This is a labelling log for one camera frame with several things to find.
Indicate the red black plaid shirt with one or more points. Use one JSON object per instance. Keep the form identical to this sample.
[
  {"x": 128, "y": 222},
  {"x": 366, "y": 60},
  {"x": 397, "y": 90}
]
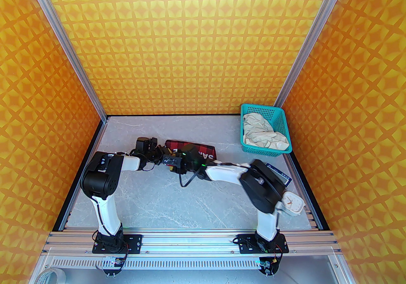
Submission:
[{"x": 206, "y": 151}]

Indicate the beige shorts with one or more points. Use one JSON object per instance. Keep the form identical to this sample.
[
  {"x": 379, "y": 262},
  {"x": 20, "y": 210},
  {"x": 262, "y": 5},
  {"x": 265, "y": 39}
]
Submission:
[{"x": 263, "y": 132}]

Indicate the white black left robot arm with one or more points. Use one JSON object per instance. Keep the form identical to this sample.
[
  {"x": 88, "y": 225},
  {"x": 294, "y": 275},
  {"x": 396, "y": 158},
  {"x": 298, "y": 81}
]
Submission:
[{"x": 106, "y": 213}]

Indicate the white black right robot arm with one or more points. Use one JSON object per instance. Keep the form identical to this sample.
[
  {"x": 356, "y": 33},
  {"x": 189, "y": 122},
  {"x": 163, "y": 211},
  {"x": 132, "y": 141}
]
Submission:
[{"x": 263, "y": 187}]

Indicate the teal plastic laundry basket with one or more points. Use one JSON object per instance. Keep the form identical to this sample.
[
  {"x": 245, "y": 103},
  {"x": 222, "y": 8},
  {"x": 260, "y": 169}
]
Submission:
[{"x": 253, "y": 108}]

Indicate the white square alarm clock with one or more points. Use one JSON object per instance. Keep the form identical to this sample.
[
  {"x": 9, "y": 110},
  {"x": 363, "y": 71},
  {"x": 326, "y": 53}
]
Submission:
[{"x": 293, "y": 204}]

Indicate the clear tape roll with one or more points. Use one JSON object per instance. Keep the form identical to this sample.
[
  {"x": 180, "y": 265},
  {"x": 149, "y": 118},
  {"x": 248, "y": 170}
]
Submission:
[{"x": 47, "y": 271}]

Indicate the aluminium front mounting rail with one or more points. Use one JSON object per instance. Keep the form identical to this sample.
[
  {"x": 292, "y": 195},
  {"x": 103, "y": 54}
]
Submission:
[{"x": 190, "y": 240}]

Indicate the aluminium left table side rail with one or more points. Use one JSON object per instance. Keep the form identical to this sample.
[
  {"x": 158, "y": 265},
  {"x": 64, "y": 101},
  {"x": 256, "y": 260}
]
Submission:
[{"x": 79, "y": 178}]

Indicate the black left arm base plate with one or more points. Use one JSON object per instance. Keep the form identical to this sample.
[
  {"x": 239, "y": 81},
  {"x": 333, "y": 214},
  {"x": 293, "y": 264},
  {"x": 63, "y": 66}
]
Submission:
[{"x": 134, "y": 242}]

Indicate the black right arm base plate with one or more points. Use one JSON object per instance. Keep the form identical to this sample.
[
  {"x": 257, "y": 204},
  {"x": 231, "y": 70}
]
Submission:
[{"x": 244, "y": 241}]

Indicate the aluminium left frame post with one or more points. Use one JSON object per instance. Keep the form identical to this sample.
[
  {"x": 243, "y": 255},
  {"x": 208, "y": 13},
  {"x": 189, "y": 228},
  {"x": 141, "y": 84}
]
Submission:
[{"x": 62, "y": 35}]

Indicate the aluminium frame post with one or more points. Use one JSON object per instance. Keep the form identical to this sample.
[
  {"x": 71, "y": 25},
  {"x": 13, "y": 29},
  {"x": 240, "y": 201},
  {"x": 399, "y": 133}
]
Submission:
[
  {"x": 62, "y": 35},
  {"x": 312, "y": 35}
]

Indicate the aluminium right frame post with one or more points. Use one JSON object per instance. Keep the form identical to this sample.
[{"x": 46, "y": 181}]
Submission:
[{"x": 312, "y": 35}]

